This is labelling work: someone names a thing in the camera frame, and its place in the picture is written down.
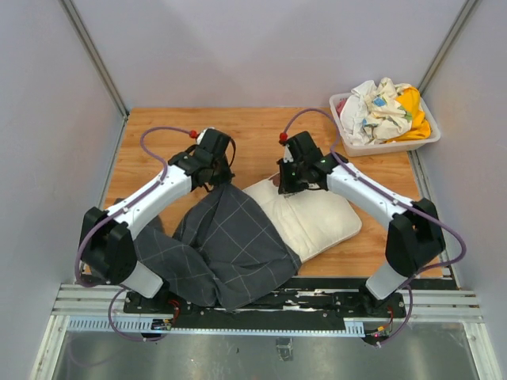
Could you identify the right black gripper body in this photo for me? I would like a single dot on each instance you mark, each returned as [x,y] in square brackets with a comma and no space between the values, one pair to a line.
[291,178]

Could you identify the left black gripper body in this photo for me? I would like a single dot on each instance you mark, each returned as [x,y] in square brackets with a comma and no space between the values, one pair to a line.
[223,172]

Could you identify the cream pillow with bear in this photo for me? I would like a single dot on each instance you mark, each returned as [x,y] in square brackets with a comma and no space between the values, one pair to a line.
[309,222]

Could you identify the dark grey checked pillowcase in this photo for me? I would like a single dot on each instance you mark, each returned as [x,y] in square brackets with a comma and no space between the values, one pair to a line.
[225,251]

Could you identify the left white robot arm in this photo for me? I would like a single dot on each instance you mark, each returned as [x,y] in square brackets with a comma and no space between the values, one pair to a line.
[106,251]

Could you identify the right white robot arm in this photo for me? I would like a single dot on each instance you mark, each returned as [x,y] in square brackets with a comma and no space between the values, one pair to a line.
[414,235]

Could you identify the crumpled patterned white cloth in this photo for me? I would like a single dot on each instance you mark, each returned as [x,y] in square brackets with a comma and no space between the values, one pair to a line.
[372,114]

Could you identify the yellow cloth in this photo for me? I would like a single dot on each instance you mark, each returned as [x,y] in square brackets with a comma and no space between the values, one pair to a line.
[410,100]

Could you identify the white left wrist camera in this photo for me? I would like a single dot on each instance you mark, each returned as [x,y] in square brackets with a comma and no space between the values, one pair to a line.
[202,134]

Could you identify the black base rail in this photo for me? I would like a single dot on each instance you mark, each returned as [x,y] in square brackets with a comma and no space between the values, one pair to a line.
[299,304]

